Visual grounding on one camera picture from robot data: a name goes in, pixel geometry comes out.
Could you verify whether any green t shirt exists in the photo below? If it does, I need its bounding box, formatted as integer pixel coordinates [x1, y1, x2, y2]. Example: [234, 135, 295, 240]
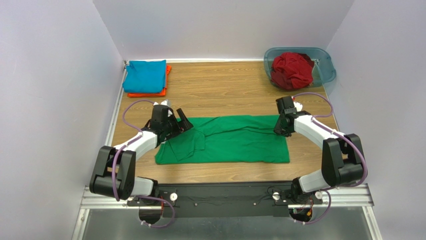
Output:
[154, 115, 290, 165]

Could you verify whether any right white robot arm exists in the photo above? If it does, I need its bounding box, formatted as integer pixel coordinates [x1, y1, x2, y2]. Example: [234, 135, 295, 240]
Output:
[273, 96, 368, 202]

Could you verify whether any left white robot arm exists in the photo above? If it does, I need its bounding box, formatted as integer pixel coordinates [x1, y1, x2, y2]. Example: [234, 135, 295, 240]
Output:
[89, 104, 194, 201]

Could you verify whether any blue folded t shirt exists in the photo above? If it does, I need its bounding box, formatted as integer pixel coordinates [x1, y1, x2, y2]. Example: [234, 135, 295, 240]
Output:
[122, 60, 167, 94]

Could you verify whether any red t shirt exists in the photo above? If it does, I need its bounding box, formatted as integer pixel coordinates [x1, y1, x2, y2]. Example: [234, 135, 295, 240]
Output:
[270, 52, 315, 91]

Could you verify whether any orange folded t shirt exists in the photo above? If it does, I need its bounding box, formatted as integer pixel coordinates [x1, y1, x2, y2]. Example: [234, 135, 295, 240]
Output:
[127, 64, 172, 98]

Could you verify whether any teal plastic basket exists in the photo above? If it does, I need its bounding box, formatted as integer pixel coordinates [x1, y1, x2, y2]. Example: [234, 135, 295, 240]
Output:
[263, 47, 336, 88]

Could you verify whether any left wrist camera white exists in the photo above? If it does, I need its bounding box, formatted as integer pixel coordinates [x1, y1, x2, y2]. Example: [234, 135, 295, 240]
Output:
[154, 99, 173, 116]

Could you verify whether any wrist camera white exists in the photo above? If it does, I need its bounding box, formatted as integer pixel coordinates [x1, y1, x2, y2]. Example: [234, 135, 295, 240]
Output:
[154, 99, 173, 116]
[293, 101, 303, 112]

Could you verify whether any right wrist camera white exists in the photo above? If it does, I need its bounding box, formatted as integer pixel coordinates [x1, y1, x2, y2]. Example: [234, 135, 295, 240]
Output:
[293, 101, 303, 112]

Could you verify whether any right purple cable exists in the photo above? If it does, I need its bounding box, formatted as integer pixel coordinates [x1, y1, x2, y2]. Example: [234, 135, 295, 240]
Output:
[292, 92, 369, 225]

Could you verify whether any purple cable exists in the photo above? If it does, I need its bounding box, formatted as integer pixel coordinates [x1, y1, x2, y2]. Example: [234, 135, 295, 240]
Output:
[292, 92, 369, 225]
[111, 99, 176, 229]

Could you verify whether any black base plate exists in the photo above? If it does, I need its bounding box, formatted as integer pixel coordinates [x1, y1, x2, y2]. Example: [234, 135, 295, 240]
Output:
[127, 181, 327, 221]

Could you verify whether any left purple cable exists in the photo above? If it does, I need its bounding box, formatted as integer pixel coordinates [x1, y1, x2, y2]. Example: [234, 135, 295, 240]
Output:
[111, 99, 176, 229]

